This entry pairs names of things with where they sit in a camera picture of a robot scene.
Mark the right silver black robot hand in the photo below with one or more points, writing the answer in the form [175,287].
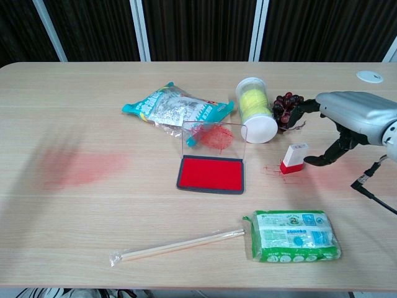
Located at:
[353,115]

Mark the red white stamp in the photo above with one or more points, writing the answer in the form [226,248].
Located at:
[294,158]

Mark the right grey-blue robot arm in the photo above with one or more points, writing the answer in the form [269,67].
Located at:
[391,139]

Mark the dark red grape bunch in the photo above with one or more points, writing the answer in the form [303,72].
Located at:
[283,108]

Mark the clear tennis ball tube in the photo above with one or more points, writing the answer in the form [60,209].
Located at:
[260,130]

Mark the yellow tennis ball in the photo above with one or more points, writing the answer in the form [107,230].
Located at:
[251,96]
[256,110]

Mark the green packaged food pack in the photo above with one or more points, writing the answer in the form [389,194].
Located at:
[294,236]

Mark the red ink pad case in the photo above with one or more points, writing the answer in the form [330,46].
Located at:
[211,174]

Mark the teal snack bag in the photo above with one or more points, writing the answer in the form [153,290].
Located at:
[173,108]

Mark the wrapped wooden chopsticks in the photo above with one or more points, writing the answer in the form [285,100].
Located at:
[173,246]

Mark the white partition post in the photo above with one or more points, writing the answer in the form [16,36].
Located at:
[259,31]
[391,54]
[140,31]
[49,31]

